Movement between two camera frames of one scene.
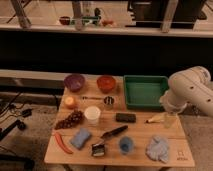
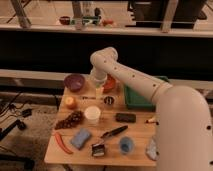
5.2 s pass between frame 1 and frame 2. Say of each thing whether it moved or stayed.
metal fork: stayed
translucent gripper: moved
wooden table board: stayed
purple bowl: stayed
